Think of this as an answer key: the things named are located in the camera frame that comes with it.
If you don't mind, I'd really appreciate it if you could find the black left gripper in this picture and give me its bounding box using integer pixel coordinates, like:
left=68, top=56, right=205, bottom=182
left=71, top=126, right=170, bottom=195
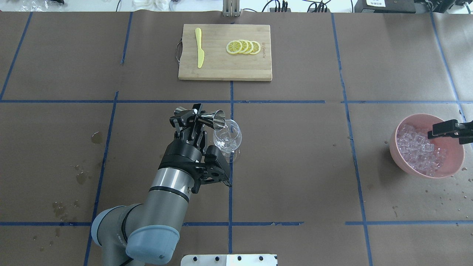
left=159, top=104, right=205, bottom=174

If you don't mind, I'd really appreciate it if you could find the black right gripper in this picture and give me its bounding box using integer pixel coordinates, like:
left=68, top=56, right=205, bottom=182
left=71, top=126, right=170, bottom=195
left=428, top=120, right=473, bottom=145

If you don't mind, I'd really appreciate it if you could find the steel double jigger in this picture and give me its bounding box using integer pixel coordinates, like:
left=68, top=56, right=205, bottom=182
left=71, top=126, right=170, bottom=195
left=178, top=106, right=226, bottom=131

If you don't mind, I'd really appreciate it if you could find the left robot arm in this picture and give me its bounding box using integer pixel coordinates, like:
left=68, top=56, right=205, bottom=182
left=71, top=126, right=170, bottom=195
left=90, top=103, right=228, bottom=266

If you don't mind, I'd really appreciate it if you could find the clear ice cubes pile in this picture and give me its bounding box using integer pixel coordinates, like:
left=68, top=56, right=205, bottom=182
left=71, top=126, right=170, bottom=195
left=396, top=124, right=448, bottom=177

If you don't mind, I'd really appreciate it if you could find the clear wine glass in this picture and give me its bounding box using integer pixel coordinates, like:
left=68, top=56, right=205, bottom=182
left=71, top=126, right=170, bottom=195
left=212, top=119, right=243, bottom=163

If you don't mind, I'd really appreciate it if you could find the pink bowl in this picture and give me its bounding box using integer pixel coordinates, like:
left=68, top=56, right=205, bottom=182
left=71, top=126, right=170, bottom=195
left=389, top=113, right=466, bottom=179

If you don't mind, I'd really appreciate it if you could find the bamboo cutting board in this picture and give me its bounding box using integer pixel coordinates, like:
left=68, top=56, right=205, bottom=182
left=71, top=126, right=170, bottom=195
left=178, top=24, right=273, bottom=82

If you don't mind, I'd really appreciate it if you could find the yellow plastic knife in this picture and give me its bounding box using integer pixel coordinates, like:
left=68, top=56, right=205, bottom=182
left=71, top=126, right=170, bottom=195
left=195, top=27, right=205, bottom=68

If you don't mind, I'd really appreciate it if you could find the black computer box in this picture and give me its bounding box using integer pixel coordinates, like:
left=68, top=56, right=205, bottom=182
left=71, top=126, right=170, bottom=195
left=353, top=0, right=432, bottom=14

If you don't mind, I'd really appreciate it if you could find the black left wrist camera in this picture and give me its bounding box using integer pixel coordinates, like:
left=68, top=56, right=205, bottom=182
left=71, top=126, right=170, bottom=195
left=191, top=145, right=232, bottom=194

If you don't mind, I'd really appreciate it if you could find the aluminium frame post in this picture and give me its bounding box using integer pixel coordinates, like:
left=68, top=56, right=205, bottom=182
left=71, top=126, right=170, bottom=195
left=222, top=0, right=241, bottom=17

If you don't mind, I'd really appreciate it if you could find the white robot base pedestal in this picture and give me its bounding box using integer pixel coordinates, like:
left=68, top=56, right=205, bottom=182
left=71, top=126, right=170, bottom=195
left=180, top=254, right=278, bottom=266

